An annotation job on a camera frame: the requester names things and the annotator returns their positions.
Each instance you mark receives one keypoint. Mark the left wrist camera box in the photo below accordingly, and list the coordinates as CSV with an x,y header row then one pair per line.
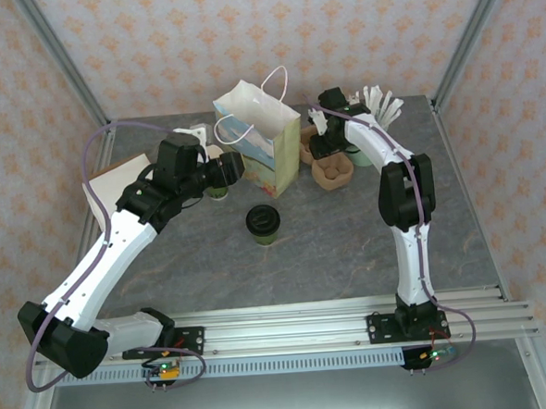
x,y
194,132

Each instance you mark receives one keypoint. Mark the aluminium frame post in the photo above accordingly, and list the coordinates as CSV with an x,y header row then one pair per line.
x,y
65,59
470,35

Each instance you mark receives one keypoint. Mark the green straw holder cup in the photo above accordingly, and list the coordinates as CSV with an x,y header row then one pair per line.
x,y
358,158

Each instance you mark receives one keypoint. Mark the printed paper gift bag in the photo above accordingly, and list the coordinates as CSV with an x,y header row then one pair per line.
x,y
280,167

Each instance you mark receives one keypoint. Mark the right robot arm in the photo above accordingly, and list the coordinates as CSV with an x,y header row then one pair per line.
x,y
411,270

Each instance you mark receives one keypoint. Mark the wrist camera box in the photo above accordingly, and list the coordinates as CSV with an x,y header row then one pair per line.
x,y
194,132
318,120

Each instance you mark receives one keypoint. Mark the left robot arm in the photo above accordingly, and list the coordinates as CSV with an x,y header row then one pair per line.
x,y
96,271

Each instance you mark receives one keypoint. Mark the grey metal panel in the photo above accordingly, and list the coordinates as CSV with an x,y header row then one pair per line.
x,y
290,403

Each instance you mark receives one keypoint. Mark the stack of paper napkins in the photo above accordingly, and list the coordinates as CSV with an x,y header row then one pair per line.
x,y
109,186

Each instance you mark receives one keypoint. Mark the brown pulp cup carrier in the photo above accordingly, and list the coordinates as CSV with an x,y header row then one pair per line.
x,y
331,175

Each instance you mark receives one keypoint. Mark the paper wrapped straw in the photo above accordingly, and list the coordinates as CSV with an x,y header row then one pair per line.
x,y
377,97
397,106
353,98
387,102
367,97

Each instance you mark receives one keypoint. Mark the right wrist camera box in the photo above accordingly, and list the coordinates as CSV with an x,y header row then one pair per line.
x,y
318,120

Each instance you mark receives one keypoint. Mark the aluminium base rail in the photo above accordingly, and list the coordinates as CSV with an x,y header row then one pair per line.
x,y
285,326

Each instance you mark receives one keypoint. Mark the green paper coffee cup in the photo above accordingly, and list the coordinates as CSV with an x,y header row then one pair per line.
x,y
264,240

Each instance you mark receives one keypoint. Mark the stack of paper cups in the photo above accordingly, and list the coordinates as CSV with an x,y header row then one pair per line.
x,y
218,195

